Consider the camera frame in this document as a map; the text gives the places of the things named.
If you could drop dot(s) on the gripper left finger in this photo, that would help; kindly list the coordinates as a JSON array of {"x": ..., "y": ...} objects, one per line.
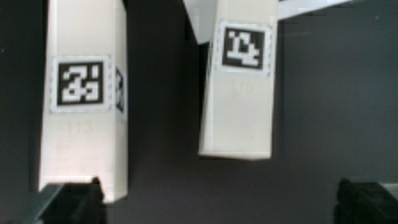
[{"x": 69, "y": 204}]

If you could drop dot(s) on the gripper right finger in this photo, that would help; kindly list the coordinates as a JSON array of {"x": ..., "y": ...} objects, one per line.
[{"x": 367, "y": 203}]

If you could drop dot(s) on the white desk leg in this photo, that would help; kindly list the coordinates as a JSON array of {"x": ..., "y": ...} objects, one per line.
[
  {"x": 241, "y": 81},
  {"x": 85, "y": 144}
]

